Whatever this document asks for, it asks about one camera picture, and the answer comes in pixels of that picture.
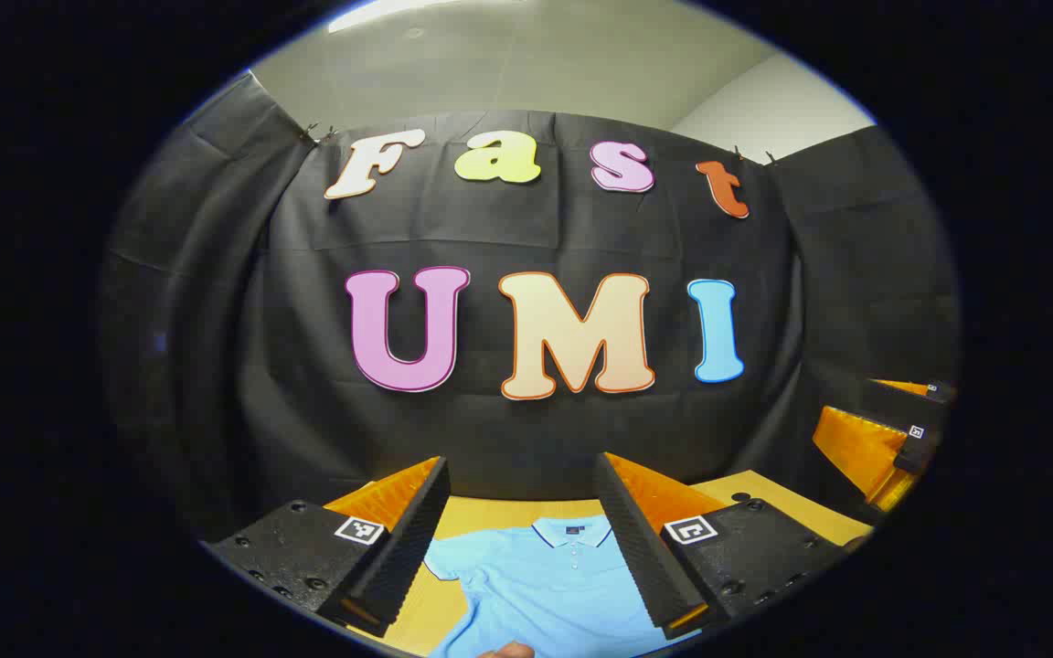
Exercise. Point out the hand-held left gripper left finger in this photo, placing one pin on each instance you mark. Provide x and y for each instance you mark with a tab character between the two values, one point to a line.
408	539

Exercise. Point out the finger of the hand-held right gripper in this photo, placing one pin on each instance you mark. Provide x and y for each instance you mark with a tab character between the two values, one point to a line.
940	394
856	448

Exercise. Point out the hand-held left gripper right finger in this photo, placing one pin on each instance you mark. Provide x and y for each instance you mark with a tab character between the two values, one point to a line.
636	548

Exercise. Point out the light blue polo T-shirt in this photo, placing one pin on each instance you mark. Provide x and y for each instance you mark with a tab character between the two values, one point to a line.
545	594

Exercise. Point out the black backdrop cloth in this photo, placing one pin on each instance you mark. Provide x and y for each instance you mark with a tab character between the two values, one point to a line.
307	366

